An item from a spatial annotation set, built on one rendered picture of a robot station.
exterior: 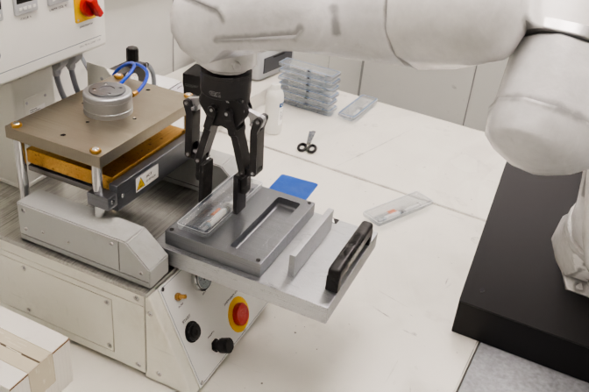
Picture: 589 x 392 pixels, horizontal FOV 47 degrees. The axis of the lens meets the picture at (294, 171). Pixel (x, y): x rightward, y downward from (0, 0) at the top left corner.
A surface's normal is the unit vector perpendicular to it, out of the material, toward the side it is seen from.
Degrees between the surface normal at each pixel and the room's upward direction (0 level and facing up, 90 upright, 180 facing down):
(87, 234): 90
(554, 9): 48
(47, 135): 0
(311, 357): 0
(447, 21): 78
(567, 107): 57
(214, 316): 65
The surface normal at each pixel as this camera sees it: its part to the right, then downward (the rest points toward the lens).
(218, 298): 0.86, -0.12
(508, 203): -0.26, -0.31
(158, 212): 0.09, -0.87
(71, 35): 0.91, 0.27
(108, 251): -0.42, 0.41
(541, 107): -0.42, -0.14
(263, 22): -0.63, 0.37
